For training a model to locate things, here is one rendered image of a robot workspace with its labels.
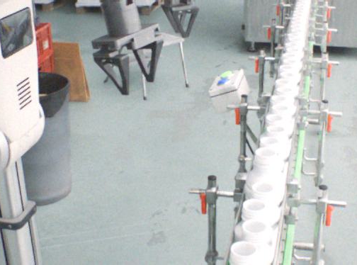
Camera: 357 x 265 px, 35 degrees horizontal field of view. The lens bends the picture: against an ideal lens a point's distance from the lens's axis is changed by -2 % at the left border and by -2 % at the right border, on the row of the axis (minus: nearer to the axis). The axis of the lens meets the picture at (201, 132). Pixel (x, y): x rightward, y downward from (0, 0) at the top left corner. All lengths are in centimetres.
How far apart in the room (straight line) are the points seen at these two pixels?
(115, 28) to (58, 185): 235
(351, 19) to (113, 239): 362
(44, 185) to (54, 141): 26
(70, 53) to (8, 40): 324
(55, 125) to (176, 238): 85
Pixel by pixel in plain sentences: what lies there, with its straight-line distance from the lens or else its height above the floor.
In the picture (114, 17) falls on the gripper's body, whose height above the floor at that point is 142.
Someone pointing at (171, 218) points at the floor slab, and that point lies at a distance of 306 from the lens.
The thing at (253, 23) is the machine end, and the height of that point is 30.
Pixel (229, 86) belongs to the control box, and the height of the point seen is 111.
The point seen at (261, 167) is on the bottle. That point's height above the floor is 118.
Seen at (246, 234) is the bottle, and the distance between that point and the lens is 84.
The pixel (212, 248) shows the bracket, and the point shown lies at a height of 95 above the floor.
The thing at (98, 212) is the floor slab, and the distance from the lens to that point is 315.
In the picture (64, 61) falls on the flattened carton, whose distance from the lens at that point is 457.
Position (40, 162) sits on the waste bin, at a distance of 313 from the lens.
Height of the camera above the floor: 163
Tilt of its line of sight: 24 degrees down
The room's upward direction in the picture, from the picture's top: straight up
